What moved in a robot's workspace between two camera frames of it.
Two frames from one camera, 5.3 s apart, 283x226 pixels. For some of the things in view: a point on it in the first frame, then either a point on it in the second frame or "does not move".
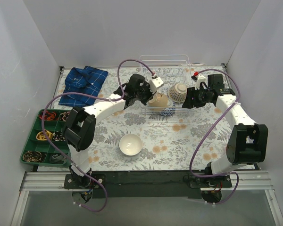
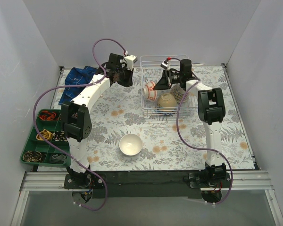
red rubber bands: [49, 116] does not move
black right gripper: [191, 99] → [168, 78]
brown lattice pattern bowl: [178, 92] does not move
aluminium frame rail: [46, 181] does not move
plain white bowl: [158, 100] → [167, 100]
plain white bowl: [130, 144] does not move
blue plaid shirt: [86, 80] does not move
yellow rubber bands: [41, 136] does not move
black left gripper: [145, 94] → [127, 76]
